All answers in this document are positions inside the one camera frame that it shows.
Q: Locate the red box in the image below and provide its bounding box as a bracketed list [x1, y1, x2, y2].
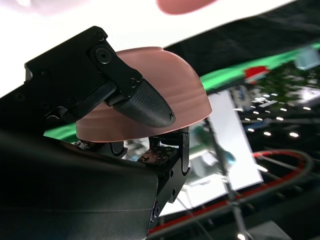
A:
[244, 65, 270, 85]

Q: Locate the black backdrop cloth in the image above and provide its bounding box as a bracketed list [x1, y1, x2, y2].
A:
[162, 0, 320, 87]

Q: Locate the green leafy plant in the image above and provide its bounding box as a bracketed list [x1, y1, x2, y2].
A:
[267, 61, 320, 106]

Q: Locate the pink plastic bowl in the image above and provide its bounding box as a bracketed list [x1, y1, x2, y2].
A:
[156, 0, 226, 15]
[74, 46, 213, 145]

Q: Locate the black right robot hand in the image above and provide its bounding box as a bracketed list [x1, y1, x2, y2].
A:
[0, 25, 191, 240]

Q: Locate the light blue box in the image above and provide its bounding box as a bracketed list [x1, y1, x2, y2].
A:
[294, 46, 320, 70]

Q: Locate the red hose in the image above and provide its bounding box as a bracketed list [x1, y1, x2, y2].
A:
[159, 149, 307, 228]

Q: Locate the black stand pole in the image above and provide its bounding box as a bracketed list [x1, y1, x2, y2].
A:
[206, 118, 251, 240]

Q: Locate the white board panel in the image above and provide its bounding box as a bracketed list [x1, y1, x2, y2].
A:
[159, 89, 265, 216]

